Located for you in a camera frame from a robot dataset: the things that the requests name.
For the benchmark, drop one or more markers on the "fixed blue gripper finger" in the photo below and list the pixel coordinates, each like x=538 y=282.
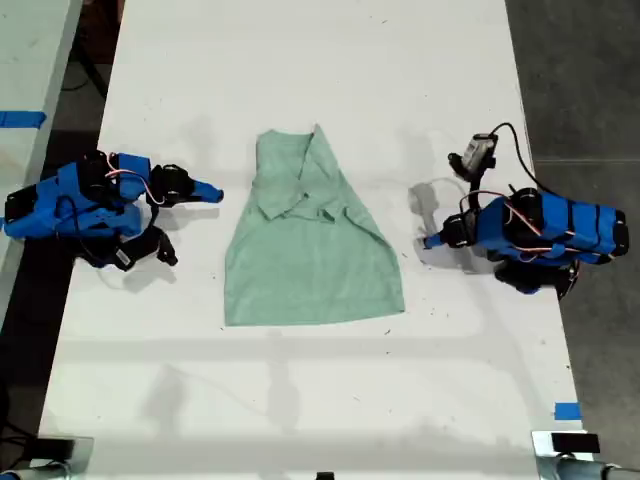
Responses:
x=205 y=198
x=437 y=244

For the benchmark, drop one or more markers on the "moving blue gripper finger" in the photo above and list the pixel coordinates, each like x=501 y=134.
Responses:
x=436 y=238
x=202 y=188

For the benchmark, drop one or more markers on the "pale green T-shirt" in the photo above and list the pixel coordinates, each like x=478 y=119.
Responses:
x=310 y=250

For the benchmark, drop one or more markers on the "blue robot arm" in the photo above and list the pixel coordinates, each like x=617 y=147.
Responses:
x=575 y=225
x=45 y=210

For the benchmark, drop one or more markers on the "long blue tape strip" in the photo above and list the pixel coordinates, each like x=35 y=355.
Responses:
x=20 y=119

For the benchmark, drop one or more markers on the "white side table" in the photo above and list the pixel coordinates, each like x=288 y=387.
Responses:
x=30 y=50

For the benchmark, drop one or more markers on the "short blue tape strip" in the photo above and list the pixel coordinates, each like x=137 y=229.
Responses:
x=567 y=411

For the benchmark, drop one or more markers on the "metal table clamp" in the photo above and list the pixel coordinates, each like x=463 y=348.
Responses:
x=82 y=452
x=542 y=455

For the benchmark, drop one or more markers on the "small black box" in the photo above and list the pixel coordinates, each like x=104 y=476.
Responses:
x=56 y=446
x=575 y=442

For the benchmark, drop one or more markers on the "small black object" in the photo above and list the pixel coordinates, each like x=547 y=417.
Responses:
x=324 y=476

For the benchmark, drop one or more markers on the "black camera stalk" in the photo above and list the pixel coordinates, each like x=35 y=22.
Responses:
x=153 y=216
x=476 y=182

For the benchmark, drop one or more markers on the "black camera box with label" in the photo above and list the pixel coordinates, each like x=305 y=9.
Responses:
x=142 y=247

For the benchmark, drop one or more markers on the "grey camera box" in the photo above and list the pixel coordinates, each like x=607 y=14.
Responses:
x=477 y=149

